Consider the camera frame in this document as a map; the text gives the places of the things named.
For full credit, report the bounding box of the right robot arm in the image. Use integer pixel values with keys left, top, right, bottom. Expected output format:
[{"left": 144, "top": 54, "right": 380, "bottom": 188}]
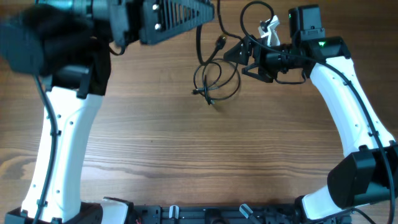
[{"left": 224, "top": 4, "right": 397, "bottom": 223}]

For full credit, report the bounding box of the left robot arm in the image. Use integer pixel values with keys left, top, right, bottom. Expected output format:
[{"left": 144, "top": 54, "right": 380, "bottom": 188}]
[{"left": 1, "top": 0, "right": 215, "bottom": 223}]

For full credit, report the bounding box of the right camera cable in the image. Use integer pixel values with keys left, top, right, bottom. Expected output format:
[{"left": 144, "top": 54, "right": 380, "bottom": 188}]
[{"left": 239, "top": 0, "right": 396, "bottom": 224}]

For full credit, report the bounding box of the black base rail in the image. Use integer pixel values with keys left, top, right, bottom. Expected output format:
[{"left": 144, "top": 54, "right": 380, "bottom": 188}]
[{"left": 102, "top": 203, "right": 352, "bottom": 224}]

